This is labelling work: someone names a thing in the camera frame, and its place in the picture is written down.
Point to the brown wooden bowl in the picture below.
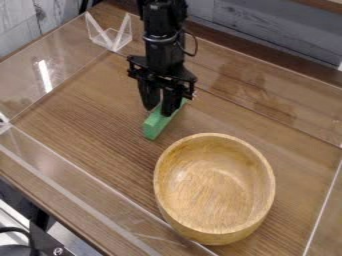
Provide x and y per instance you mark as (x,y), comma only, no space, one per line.
(214,186)

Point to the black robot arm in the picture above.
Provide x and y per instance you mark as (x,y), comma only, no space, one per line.
(163,17)

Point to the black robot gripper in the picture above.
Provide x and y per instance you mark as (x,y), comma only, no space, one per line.
(159,71)

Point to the black metal table bracket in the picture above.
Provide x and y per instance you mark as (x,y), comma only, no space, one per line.
(46,243)

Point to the green rectangular block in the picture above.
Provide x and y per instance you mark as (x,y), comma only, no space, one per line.
(155,123)

